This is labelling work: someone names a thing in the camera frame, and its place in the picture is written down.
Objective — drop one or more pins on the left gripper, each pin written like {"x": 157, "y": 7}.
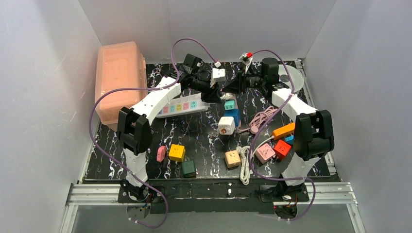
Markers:
{"x": 203, "y": 87}

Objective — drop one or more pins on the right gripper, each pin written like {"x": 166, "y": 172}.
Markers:
{"x": 240, "y": 82}

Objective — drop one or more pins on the white power strip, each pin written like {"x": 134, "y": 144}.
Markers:
{"x": 182, "y": 108}

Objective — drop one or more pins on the white cartoon cube plug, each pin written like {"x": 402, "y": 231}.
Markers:
{"x": 226, "y": 125}

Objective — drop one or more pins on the orange power bank socket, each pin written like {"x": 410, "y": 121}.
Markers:
{"x": 283, "y": 131}

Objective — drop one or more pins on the yellow cube plug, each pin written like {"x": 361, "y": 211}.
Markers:
{"x": 177, "y": 153}

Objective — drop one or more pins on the beige cube plug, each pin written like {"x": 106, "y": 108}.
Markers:
{"x": 232, "y": 159}

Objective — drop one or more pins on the pink cube plug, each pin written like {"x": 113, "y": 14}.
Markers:
{"x": 265, "y": 153}
{"x": 161, "y": 153}

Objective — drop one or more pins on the green cube plug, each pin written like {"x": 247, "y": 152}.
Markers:
{"x": 189, "y": 169}

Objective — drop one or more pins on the red cube socket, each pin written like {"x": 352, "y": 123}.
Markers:
{"x": 281, "y": 149}

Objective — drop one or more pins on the pink plastic storage box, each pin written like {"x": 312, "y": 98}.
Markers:
{"x": 119, "y": 66}

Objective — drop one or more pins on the light blue cube socket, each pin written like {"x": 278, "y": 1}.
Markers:
{"x": 289, "y": 139}

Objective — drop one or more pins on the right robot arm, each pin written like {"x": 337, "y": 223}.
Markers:
{"x": 313, "y": 131}

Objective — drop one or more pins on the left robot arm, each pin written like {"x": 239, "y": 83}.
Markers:
{"x": 134, "y": 123}

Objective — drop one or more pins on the teal cube plug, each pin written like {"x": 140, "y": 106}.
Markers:
{"x": 229, "y": 105}

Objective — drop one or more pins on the grey filament spool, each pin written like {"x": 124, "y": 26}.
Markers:
{"x": 296, "y": 77}

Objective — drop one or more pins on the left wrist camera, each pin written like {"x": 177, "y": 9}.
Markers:
{"x": 218, "y": 74}

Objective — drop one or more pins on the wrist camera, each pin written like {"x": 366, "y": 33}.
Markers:
{"x": 246, "y": 58}
{"x": 218, "y": 74}

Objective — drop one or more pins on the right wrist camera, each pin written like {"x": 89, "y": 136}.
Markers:
{"x": 246, "y": 58}

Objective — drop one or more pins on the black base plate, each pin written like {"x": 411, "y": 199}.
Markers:
{"x": 225, "y": 195}

